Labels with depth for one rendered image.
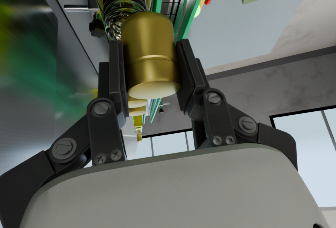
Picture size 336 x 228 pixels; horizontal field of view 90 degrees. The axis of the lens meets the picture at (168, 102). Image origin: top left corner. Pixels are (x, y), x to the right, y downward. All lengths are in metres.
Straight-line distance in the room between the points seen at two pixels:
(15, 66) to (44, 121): 0.08
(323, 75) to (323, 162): 1.37
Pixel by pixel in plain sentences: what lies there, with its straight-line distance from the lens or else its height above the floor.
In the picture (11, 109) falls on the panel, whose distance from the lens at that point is 0.23.
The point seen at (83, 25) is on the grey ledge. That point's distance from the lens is 0.54.
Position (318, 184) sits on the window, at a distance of 3.48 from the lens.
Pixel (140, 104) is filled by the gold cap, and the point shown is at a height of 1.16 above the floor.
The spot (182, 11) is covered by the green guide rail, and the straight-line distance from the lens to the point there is 0.46.
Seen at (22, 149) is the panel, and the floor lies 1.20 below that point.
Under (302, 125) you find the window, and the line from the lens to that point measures 3.40.
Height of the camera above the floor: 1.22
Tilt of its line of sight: 15 degrees down
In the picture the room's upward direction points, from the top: 172 degrees clockwise
